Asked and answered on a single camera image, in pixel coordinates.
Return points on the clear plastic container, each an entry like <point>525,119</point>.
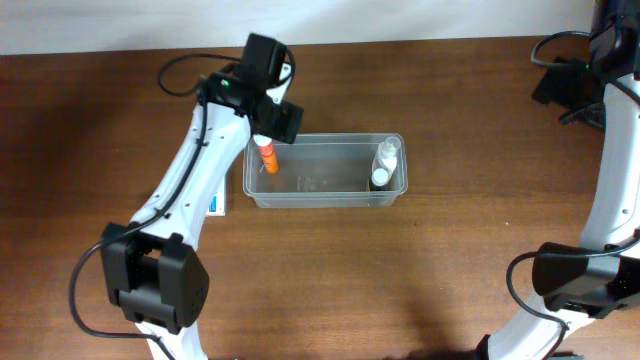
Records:
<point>325,171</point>

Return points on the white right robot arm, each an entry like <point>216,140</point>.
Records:
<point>575,286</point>

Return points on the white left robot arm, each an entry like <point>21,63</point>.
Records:
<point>151,267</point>

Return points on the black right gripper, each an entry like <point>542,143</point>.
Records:
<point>558,87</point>

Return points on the orange effervescent tablet tube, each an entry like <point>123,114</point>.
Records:
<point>267,152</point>

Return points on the dark bottle white cap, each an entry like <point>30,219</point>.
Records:
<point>379,180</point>

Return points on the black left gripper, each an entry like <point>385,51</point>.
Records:
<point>282,122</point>

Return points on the white Panadol box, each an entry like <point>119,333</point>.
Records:
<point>217,207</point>

